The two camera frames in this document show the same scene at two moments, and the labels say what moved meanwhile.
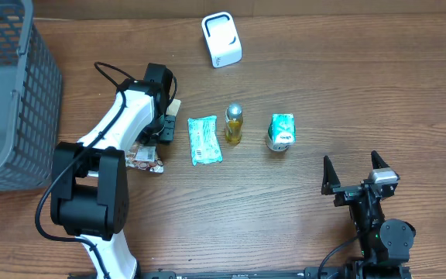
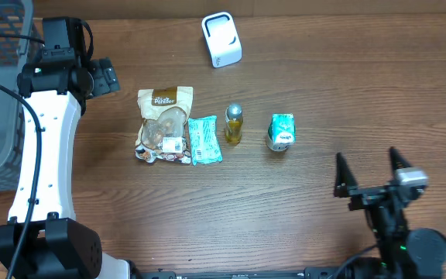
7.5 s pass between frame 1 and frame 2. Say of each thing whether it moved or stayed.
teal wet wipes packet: stayed
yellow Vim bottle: stayed
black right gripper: moved
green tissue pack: stayed
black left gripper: moved
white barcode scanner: stayed
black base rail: stayed
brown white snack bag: moved
